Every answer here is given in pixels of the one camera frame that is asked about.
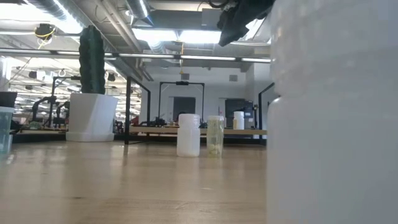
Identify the black box on metal stand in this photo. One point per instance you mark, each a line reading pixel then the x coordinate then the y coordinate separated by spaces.
pixel 7 99

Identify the black cabinet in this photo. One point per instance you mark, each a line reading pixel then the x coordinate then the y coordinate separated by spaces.
pixel 231 105

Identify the green pill bottle white cap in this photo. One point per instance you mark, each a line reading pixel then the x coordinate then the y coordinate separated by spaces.
pixel 5 127

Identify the yellow pill bottle white cap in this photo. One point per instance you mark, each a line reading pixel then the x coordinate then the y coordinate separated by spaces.
pixel 215 137

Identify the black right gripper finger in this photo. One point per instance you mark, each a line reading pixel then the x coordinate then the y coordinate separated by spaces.
pixel 236 25

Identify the long ceiling light bar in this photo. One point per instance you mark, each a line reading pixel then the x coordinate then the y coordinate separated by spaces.
pixel 202 58

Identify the background black robot arm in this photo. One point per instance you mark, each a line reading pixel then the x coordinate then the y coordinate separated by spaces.
pixel 49 99
pixel 202 125

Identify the background black gantry frame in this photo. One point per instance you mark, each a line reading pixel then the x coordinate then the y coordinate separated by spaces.
pixel 53 93
pixel 182 83

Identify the background wooden table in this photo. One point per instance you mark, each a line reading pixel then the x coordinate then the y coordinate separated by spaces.
pixel 40 131

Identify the white opaque plastic bottle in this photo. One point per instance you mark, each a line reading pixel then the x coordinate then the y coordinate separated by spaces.
pixel 332 140
pixel 188 137
pixel 239 119

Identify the wooden shelf black metal frame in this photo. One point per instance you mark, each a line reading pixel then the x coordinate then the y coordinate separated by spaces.
pixel 161 130

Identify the white hexagonal planter pot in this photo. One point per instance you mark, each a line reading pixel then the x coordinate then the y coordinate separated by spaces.
pixel 91 118

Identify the green cactus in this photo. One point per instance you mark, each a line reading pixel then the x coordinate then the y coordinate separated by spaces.
pixel 91 62

